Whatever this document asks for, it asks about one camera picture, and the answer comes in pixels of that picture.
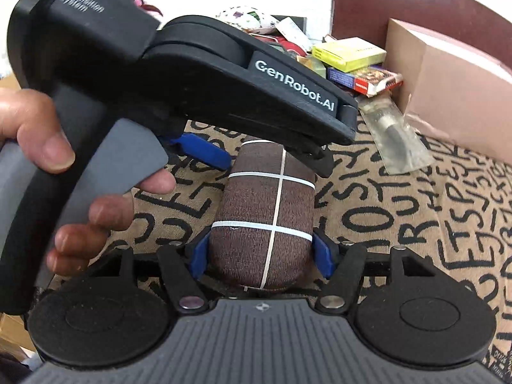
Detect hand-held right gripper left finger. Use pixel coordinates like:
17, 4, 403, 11
60, 230, 211, 314

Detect clear packet with metal part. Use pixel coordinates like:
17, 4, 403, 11
357, 97, 435, 176

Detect colourful card box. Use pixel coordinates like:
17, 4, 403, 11
325, 65, 403, 97

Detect small white box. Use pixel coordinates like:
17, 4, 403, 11
275, 18, 313, 53

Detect black box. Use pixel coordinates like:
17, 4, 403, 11
285, 15, 307, 33

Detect yellow-green medicine box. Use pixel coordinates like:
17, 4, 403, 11
311, 36, 387, 73

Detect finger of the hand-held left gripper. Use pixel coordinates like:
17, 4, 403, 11
285, 142, 335, 179
158, 133, 233, 171

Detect brown cardboard box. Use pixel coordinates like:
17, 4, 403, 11
385, 18, 512, 157

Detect letter print tablecloth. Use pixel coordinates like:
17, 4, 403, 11
32, 110, 512, 384

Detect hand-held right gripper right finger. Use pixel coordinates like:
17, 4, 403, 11
311, 229, 449, 313

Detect brown glasses case white stripes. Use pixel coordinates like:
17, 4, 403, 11
209, 139, 317, 292

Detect person's left hand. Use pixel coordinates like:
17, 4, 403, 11
0, 87, 177, 276

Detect red box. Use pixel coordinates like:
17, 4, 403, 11
256, 35, 305, 56

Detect printed fabric pouch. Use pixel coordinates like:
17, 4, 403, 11
215, 5, 281, 36

